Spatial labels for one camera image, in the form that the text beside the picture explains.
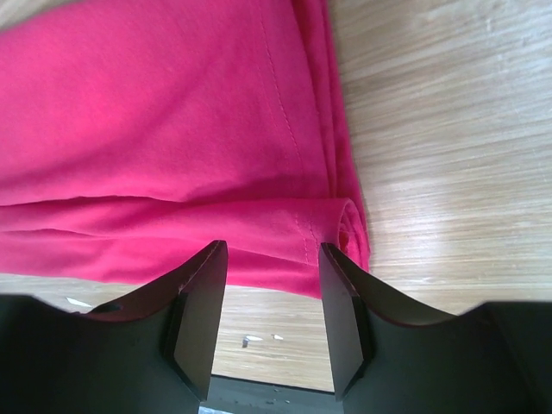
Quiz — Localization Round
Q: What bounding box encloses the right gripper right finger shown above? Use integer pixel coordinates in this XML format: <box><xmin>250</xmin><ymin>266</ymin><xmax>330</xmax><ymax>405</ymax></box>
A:
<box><xmin>319</xmin><ymin>243</ymin><xmax>551</xmax><ymax>413</ymax></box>

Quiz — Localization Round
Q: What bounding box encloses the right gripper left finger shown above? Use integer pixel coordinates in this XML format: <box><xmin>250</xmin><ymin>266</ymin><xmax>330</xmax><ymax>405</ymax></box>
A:
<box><xmin>1</xmin><ymin>241</ymin><xmax>228</xmax><ymax>413</ymax></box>

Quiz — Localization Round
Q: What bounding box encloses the pink t shirt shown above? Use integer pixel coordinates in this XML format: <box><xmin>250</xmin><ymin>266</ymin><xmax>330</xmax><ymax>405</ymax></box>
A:
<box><xmin>1</xmin><ymin>1</ymin><xmax>369</xmax><ymax>298</ymax></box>

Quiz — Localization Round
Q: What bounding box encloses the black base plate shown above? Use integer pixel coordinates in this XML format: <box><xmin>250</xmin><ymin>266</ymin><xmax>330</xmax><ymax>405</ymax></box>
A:
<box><xmin>198</xmin><ymin>375</ymin><xmax>343</xmax><ymax>414</ymax></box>

